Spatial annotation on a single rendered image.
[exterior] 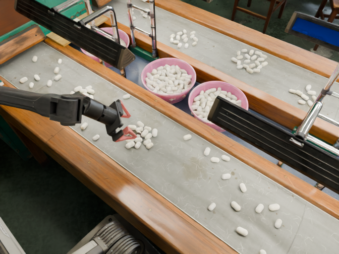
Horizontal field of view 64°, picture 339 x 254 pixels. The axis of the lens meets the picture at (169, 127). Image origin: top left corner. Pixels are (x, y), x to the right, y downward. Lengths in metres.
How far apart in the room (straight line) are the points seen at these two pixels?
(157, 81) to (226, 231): 0.75
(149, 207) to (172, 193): 0.10
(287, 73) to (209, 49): 0.43
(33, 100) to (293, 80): 1.16
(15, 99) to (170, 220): 0.60
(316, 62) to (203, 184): 0.91
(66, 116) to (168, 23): 1.09
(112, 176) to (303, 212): 0.68
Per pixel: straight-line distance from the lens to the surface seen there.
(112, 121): 0.88
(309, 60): 1.60
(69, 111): 0.81
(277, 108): 1.30
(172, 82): 1.37
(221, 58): 1.51
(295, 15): 1.21
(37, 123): 1.27
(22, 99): 0.87
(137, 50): 1.59
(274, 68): 1.52
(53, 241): 1.85
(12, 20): 1.64
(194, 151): 1.10
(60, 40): 1.66
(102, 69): 1.42
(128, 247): 0.92
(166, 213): 0.96
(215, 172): 1.06
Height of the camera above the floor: 1.67
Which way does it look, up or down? 53 degrees down
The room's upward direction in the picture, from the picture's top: straight up
